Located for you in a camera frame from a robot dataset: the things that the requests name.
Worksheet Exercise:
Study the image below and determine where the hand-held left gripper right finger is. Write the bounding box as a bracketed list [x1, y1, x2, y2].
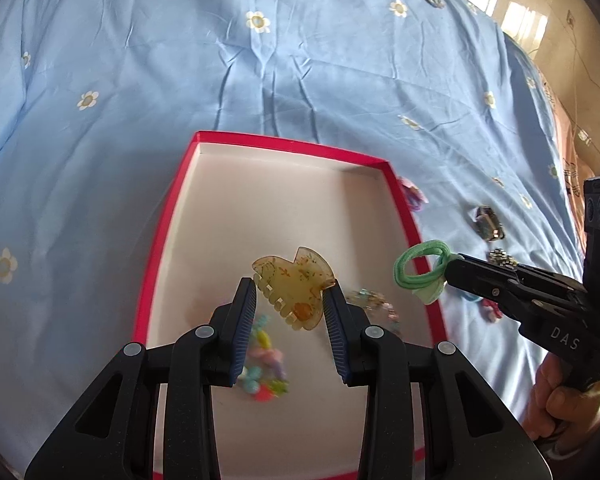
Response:
[321, 290, 551, 480]

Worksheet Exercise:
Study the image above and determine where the red shallow cardboard box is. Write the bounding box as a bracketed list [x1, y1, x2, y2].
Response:
[131, 130, 448, 480]

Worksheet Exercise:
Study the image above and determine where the blue flower print blanket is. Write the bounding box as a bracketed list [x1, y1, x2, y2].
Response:
[0, 0, 587, 480]

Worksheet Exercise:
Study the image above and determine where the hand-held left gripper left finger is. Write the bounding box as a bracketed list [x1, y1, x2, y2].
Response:
[24, 276, 257, 480]

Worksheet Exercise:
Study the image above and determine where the green hair tie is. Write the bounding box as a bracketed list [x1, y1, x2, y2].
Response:
[392, 241, 465, 305]

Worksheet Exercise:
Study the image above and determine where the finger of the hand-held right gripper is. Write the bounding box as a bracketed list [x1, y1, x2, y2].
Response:
[442, 261, 581, 322]
[460, 253, 588, 296]

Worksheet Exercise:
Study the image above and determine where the amber hair claw clip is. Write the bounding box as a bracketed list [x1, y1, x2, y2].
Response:
[251, 246, 337, 332]

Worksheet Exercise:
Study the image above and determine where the purple bow hair tie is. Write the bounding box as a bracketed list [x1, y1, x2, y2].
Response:
[399, 177, 428, 213]

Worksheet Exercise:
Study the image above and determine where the person's right hand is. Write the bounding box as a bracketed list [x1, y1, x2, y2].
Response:
[524, 357, 600, 442]

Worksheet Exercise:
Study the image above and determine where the colourful candy bead bracelet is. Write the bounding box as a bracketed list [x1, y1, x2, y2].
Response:
[237, 312, 291, 406]

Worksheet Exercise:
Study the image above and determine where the gold square wrist watch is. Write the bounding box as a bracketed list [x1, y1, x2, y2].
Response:
[472, 204, 508, 241]

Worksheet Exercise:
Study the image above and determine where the clear crystal bead bracelet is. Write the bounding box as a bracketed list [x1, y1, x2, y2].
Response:
[345, 287, 403, 336]

